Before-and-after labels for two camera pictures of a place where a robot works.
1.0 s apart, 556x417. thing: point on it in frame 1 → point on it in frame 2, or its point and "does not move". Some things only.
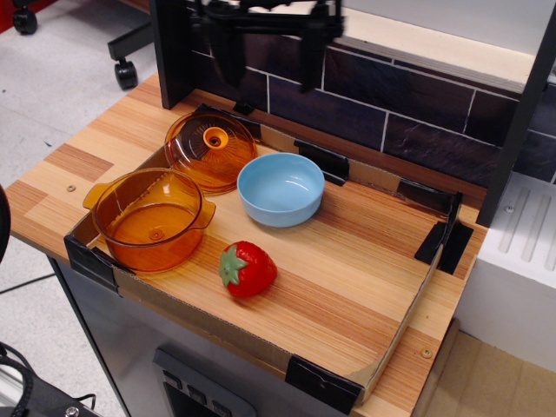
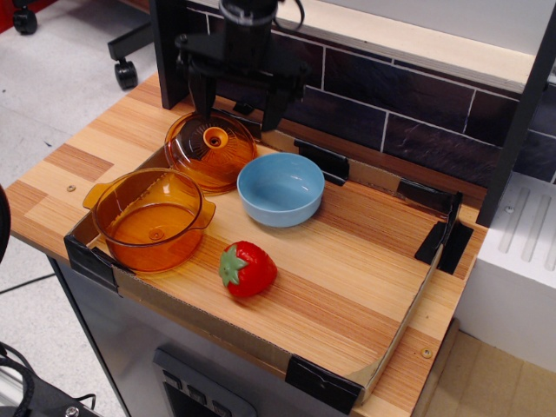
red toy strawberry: (246, 269) does not move
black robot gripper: (228, 21) → (251, 50)
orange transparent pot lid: (215, 148) does not move
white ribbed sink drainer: (522, 235) does not move
